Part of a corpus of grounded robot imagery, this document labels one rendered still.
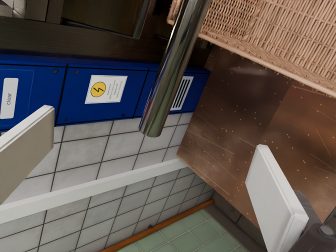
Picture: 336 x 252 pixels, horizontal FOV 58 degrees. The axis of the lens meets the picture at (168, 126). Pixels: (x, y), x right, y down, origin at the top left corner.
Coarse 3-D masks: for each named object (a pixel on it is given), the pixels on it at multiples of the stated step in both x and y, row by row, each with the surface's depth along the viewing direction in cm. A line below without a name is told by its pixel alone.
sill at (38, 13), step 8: (16, 0) 58; (24, 0) 55; (32, 0) 55; (40, 0) 56; (16, 8) 58; (24, 8) 56; (32, 8) 56; (40, 8) 57; (24, 16) 56; (32, 16) 57; (40, 16) 58
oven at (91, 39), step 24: (0, 0) 62; (48, 0) 57; (0, 24) 54; (24, 24) 57; (48, 24) 60; (72, 24) 65; (144, 24) 76; (0, 48) 56; (24, 48) 59; (48, 48) 62; (72, 48) 66; (96, 48) 70; (120, 48) 75; (144, 48) 80
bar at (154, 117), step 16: (192, 0) 31; (208, 0) 31; (176, 16) 32; (192, 16) 31; (176, 32) 32; (192, 32) 32; (176, 48) 33; (192, 48) 33; (160, 64) 34; (176, 64) 33; (160, 80) 35; (176, 80) 35; (160, 96) 35; (144, 112) 37; (160, 112) 36; (144, 128) 37; (160, 128) 38
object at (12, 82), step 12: (0, 72) 55; (12, 72) 57; (24, 72) 58; (0, 84) 57; (12, 84) 58; (24, 84) 60; (0, 96) 58; (12, 96) 60; (24, 96) 61; (0, 108) 59; (12, 108) 61; (24, 108) 63; (0, 120) 61; (12, 120) 62
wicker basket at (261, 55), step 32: (224, 0) 80; (256, 0) 85; (288, 0) 81; (320, 0) 75; (224, 32) 86; (256, 32) 88; (288, 32) 82; (320, 32) 76; (288, 64) 75; (320, 64) 77
